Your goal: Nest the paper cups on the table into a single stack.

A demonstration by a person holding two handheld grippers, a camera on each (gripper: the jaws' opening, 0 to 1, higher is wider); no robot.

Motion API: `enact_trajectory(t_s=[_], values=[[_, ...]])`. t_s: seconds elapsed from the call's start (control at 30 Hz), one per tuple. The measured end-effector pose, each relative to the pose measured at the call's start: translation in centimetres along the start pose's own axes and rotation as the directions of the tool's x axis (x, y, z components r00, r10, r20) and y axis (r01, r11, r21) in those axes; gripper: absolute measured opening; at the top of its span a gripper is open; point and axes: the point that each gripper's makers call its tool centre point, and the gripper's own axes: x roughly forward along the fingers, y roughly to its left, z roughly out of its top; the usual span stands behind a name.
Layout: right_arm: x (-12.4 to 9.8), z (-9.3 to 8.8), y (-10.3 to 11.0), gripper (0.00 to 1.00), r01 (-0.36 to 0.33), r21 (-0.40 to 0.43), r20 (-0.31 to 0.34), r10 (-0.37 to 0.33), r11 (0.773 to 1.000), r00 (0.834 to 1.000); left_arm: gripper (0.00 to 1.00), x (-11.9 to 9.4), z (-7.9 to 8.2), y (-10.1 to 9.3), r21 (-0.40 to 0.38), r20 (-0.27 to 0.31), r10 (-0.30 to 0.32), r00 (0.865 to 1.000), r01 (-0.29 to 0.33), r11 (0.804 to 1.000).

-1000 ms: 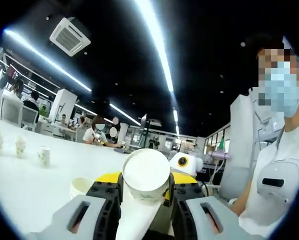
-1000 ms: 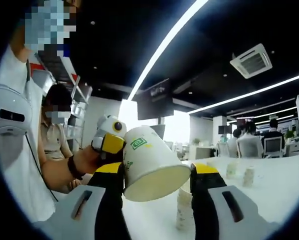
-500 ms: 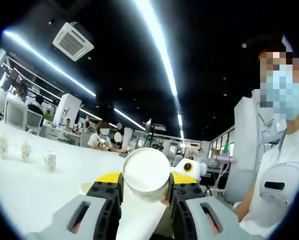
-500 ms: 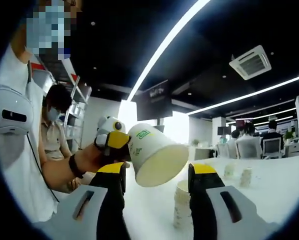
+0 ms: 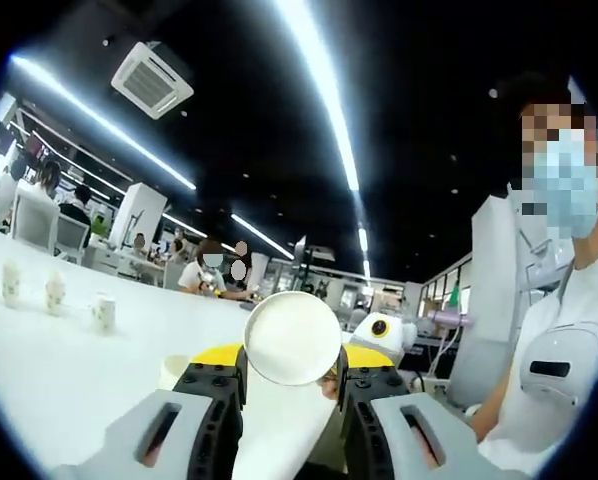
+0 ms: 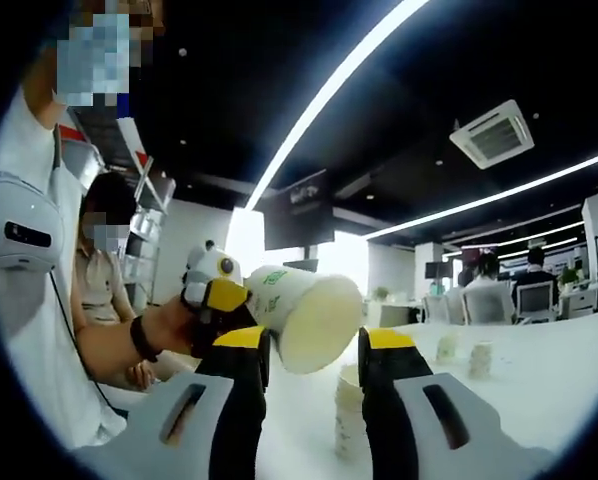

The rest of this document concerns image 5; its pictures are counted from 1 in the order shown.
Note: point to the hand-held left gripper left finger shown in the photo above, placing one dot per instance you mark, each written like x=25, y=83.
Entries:
x=144, y=440

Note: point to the short ceiling light strip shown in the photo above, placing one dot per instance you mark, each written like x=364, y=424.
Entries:
x=363, y=240

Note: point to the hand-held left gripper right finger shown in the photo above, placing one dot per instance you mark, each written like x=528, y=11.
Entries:
x=439, y=440

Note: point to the person in white shirt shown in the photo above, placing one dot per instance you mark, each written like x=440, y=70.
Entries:
x=579, y=300

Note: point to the potted green plant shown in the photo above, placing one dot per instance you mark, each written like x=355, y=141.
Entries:
x=99, y=225

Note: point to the green printed paper cup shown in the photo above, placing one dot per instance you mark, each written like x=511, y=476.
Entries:
x=103, y=315
x=55, y=295
x=291, y=340
x=10, y=285

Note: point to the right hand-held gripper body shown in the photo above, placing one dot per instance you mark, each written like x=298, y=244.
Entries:
x=394, y=340

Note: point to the grey office chair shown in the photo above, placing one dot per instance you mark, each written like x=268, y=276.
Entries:
x=71, y=240
x=34, y=225

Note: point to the white chest device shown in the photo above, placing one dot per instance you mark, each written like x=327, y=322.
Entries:
x=569, y=345

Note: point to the ceiling air conditioner unit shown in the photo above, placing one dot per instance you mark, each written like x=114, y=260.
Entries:
x=151, y=80

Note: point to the purple handheld device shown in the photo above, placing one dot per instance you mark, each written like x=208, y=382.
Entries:
x=446, y=317

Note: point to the white table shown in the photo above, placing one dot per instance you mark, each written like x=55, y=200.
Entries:
x=104, y=380

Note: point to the small green flag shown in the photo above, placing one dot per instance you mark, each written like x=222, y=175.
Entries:
x=455, y=295

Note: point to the long ceiling light strip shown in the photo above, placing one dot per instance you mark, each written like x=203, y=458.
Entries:
x=340, y=120
x=144, y=148
x=264, y=235

